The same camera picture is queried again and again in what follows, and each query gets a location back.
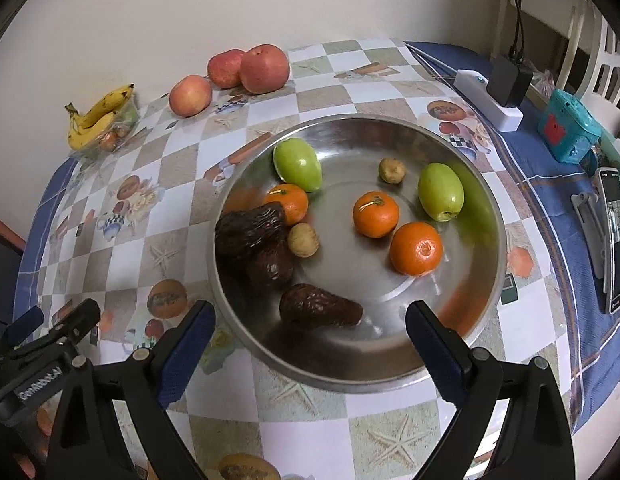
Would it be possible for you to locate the orange mandarin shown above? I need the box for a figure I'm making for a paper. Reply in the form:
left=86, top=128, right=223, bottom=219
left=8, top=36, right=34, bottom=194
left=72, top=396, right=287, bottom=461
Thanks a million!
left=390, top=222, right=444, bottom=277
left=353, top=191, right=401, bottom=239
left=267, top=183, right=309, bottom=226

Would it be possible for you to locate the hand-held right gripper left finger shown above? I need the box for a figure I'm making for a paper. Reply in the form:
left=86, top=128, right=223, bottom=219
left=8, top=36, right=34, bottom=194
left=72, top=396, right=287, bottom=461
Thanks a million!
left=46, top=300, right=217, bottom=480

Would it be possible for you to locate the checkered printed tablecloth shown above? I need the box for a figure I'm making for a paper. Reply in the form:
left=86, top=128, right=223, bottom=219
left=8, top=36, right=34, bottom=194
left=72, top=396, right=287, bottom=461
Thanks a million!
left=14, top=40, right=576, bottom=480

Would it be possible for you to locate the white power strip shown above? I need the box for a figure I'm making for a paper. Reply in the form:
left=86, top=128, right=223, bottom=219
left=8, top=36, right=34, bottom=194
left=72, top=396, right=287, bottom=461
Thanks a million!
left=454, top=69, right=523, bottom=132

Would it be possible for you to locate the grey power cord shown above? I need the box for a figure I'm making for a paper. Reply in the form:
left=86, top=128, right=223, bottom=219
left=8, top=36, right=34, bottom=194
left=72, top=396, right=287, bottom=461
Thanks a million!
left=407, top=42, right=461, bottom=81

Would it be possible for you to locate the dark brown avocado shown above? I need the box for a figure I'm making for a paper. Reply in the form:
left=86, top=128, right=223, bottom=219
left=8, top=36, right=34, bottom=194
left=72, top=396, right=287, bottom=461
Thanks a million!
left=279, top=283, right=363, bottom=330

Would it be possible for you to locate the yellow banana bunch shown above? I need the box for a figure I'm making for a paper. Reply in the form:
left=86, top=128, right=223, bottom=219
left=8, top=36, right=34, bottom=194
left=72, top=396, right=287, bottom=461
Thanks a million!
left=64, top=84, right=135, bottom=151

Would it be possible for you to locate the white phone stand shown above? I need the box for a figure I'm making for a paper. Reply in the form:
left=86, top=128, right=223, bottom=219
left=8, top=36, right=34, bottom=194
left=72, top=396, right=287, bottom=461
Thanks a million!
left=570, top=191, right=608, bottom=278

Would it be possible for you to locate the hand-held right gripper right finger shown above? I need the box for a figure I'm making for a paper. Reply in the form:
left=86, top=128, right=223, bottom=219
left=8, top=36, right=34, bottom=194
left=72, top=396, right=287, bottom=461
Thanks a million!
left=406, top=301, right=576, bottom=480

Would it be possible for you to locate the smartphone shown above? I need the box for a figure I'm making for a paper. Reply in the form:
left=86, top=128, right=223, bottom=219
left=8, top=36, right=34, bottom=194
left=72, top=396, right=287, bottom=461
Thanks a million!
left=595, top=166, right=620, bottom=315

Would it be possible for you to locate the teal toy box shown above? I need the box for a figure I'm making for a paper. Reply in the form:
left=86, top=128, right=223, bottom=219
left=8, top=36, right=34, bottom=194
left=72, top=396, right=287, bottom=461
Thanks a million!
left=536, top=89, right=602, bottom=163

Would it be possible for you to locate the large red apple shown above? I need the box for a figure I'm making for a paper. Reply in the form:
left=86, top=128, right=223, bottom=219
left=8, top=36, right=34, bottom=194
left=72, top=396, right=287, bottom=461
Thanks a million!
left=240, top=44, right=291, bottom=95

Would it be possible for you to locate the round metal bowl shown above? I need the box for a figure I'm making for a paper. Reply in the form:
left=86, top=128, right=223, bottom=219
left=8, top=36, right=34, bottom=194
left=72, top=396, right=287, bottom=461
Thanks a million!
left=210, top=114, right=507, bottom=393

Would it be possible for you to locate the white plastic chair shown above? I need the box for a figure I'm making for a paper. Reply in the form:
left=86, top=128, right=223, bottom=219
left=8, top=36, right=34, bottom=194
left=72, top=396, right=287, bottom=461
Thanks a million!
left=495, top=0, right=620, bottom=111

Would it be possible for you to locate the clear plastic container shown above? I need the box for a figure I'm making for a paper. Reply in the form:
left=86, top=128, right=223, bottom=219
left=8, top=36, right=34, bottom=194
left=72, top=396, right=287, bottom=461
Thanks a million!
left=90, top=97, right=140, bottom=156

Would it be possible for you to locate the black charger cable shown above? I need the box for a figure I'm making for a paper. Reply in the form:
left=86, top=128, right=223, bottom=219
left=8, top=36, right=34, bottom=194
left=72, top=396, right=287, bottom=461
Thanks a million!
left=516, top=0, right=527, bottom=58
left=505, top=0, right=520, bottom=58

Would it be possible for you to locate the mint green box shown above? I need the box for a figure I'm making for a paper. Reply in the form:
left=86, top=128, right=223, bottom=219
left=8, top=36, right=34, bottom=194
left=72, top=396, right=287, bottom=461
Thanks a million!
left=597, top=127, right=620, bottom=173

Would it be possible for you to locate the small pale red apple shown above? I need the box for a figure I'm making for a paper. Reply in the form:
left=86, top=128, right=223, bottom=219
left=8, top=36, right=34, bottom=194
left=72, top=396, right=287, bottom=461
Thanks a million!
left=169, top=75, right=213, bottom=118

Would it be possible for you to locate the small brown longan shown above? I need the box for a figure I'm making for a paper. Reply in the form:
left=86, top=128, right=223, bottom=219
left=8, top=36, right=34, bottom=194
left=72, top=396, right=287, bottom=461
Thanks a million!
left=288, top=223, right=320, bottom=258
left=379, top=158, right=405, bottom=184

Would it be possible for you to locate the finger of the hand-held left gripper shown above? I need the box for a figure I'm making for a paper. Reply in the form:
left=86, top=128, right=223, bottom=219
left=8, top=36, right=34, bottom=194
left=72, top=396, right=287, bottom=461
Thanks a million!
left=0, top=306, right=45, bottom=348
left=50, top=299, right=101, bottom=346

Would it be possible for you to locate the green jujube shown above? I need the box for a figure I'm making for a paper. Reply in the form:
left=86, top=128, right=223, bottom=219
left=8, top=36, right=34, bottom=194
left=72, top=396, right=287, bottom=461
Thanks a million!
left=273, top=138, right=323, bottom=193
left=418, top=162, right=465, bottom=222

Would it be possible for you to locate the black charger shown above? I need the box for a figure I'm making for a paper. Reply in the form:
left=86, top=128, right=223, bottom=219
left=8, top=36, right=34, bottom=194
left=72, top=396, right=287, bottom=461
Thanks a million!
left=486, top=55, right=533, bottom=108

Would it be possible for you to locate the crumpled plastic wrapper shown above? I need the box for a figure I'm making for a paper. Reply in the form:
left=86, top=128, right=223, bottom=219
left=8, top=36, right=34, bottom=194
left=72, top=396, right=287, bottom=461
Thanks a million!
left=530, top=67, right=558, bottom=101

